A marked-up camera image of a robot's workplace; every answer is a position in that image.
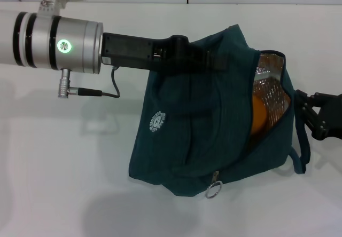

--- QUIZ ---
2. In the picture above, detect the left gripper cable with plug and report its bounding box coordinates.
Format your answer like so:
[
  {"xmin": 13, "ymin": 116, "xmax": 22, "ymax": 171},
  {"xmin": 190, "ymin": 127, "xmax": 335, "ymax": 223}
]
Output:
[{"xmin": 58, "ymin": 65, "xmax": 121, "ymax": 99}]

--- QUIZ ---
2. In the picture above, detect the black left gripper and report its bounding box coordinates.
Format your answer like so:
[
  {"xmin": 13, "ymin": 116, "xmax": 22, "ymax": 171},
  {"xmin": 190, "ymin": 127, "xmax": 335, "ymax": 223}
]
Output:
[{"xmin": 99, "ymin": 33, "xmax": 231, "ymax": 77}]

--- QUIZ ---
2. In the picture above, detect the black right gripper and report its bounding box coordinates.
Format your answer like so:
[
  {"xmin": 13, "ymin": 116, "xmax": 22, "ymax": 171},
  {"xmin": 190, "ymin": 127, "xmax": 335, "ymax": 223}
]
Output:
[{"xmin": 295, "ymin": 89, "xmax": 342, "ymax": 141}]

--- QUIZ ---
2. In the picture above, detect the orange pear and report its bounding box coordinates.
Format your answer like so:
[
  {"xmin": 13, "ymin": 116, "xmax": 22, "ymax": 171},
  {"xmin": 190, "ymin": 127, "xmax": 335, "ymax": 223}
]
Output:
[{"xmin": 251, "ymin": 95, "xmax": 269, "ymax": 137}]

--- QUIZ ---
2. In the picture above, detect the teal fabric lunch bag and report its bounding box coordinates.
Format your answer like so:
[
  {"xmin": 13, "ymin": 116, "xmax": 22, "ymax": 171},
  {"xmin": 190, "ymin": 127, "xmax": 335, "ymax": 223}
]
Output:
[{"xmin": 127, "ymin": 23, "xmax": 310, "ymax": 198}]

